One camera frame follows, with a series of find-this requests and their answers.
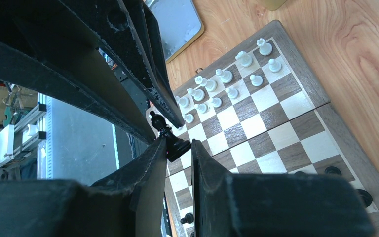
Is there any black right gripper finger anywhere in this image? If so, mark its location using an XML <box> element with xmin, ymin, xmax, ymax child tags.
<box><xmin>62</xmin><ymin>0</ymin><xmax>185</xmax><ymax>128</ymax></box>
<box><xmin>0</xmin><ymin>33</ymin><xmax>155</xmax><ymax>144</ymax></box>

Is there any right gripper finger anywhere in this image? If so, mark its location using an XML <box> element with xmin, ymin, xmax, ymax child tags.
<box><xmin>0</xmin><ymin>138</ymin><xmax>166</xmax><ymax>237</ymax></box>
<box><xmin>191</xmin><ymin>139</ymin><xmax>376</xmax><ymax>237</ymax></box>

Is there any black bishop chess piece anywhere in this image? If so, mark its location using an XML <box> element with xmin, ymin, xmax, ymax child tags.
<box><xmin>150</xmin><ymin>111</ymin><xmax>191</xmax><ymax>162</ymax></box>

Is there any wooden chess board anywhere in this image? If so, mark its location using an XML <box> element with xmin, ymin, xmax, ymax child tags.
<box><xmin>145</xmin><ymin>19</ymin><xmax>379</xmax><ymax>237</ymax></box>

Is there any silver tin lid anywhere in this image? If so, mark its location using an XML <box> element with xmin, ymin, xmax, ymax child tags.
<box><xmin>145</xmin><ymin>0</ymin><xmax>205</xmax><ymax>63</ymax></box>

